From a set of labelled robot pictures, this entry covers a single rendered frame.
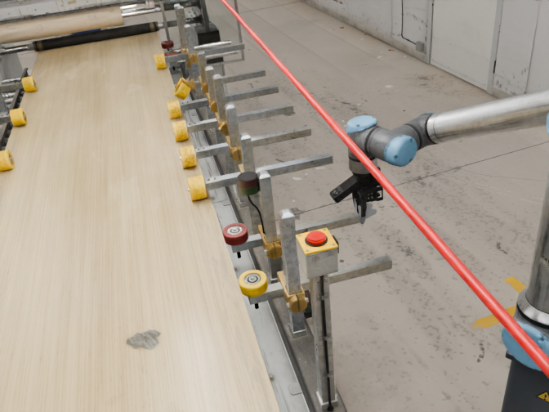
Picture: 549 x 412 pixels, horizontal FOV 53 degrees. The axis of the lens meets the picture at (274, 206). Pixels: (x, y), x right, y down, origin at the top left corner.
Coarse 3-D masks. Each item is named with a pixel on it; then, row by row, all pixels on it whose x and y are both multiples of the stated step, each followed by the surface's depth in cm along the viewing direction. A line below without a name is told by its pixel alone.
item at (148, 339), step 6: (150, 330) 140; (156, 330) 140; (138, 336) 139; (144, 336) 138; (150, 336) 140; (156, 336) 140; (126, 342) 139; (132, 342) 138; (138, 342) 139; (144, 342) 138; (150, 342) 137; (156, 342) 138; (150, 348) 137
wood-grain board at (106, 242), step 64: (64, 64) 343; (128, 64) 330; (64, 128) 258; (128, 128) 251; (0, 192) 212; (64, 192) 207; (128, 192) 202; (0, 256) 176; (64, 256) 173; (128, 256) 170; (192, 256) 167; (0, 320) 151; (64, 320) 148; (128, 320) 146; (192, 320) 144; (0, 384) 132; (64, 384) 130; (128, 384) 128; (192, 384) 126; (256, 384) 125
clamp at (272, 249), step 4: (260, 228) 181; (260, 232) 179; (264, 236) 177; (264, 240) 175; (276, 240) 174; (264, 244) 176; (268, 244) 173; (272, 244) 173; (276, 244) 173; (280, 244) 175; (264, 248) 177; (268, 248) 173; (272, 248) 172; (276, 248) 172; (280, 248) 173; (268, 252) 172; (272, 252) 173; (276, 252) 173; (280, 252) 174; (268, 256) 173; (272, 256) 174; (276, 256) 174; (280, 256) 174
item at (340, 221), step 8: (336, 216) 184; (344, 216) 184; (352, 216) 183; (304, 224) 182; (312, 224) 182; (320, 224) 181; (328, 224) 182; (336, 224) 183; (344, 224) 183; (352, 224) 184; (296, 232) 180; (248, 240) 177; (256, 240) 178; (280, 240) 180; (232, 248) 176; (240, 248) 177; (248, 248) 178
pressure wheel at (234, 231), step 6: (228, 228) 176; (234, 228) 175; (240, 228) 176; (246, 228) 175; (228, 234) 173; (234, 234) 174; (240, 234) 173; (246, 234) 174; (228, 240) 173; (234, 240) 172; (240, 240) 173; (246, 240) 175
